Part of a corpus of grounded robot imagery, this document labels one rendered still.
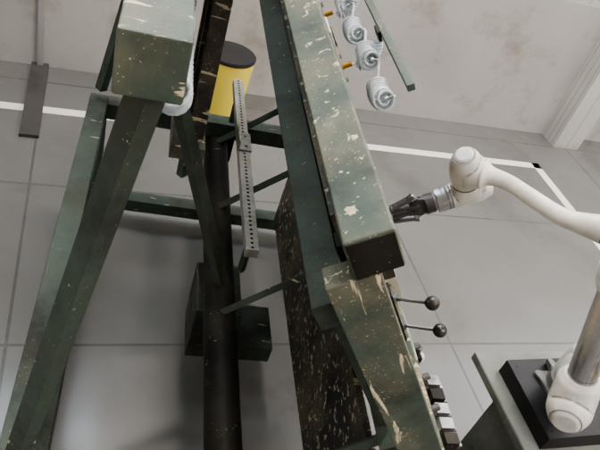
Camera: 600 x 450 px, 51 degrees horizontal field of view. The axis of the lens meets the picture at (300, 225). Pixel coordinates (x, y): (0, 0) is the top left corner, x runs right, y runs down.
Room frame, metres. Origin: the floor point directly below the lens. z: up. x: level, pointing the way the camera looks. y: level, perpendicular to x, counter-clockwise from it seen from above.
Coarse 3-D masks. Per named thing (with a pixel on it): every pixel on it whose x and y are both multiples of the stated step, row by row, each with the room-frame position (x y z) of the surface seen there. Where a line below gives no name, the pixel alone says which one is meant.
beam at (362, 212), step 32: (288, 0) 1.91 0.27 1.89; (320, 32) 1.67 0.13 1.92; (320, 64) 1.50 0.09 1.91; (320, 96) 1.36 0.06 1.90; (320, 128) 1.24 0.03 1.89; (352, 128) 1.22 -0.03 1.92; (352, 160) 1.11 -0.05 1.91; (352, 192) 1.01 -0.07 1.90; (352, 224) 0.93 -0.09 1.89; (384, 224) 0.92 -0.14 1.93; (352, 256) 0.88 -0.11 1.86; (384, 256) 0.90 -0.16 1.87
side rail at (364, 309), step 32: (352, 288) 0.90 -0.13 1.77; (384, 288) 0.92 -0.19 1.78; (352, 320) 0.91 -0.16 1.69; (384, 320) 0.93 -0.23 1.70; (384, 352) 0.94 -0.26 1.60; (384, 384) 0.96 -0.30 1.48; (416, 384) 0.98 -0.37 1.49; (384, 416) 0.97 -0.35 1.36; (416, 416) 1.00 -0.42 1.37; (416, 448) 1.02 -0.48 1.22
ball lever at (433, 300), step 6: (396, 300) 1.24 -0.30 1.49; (402, 300) 1.23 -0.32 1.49; (408, 300) 1.23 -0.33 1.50; (414, 300) 1.23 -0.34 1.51; (420, 300) 1.23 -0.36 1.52; (426, 300) 1.22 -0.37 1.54; (432, 300) 1.21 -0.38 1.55; (438, 300) 1.22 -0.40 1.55; (426, 306) 1.21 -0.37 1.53; (432, 306) 1.20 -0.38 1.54; (438, 306) 1.21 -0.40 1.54
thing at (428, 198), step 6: (420, 198) 1.94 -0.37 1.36; (426, 198) 1.94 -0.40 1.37; (432, 198) 1.94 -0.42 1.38; (414, 204) 1.93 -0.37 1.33; (420, 204) 1.94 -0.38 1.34; (426, 204) 1.93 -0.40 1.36; (432, 204) 1.93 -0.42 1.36; (414, 210) 1.94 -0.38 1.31; (426, 210) 1.94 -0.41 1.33; (432, 210) 1.93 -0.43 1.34
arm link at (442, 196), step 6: (444, 186) 1.99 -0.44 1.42; (432, 192) 2.00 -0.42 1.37; (438, 192) 1.96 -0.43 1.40; (444, 192) 1.96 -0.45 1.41; (438, 198) 1.94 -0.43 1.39; (444, 198) 1.94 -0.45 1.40; (450, 198) 1.94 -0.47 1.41; (438, 204) 1.93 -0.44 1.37; (444, 204) 1.93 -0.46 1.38; (450, 204) 1.94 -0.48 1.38; (438, 210) 1.95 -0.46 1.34; (444, 210) 1.94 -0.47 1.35
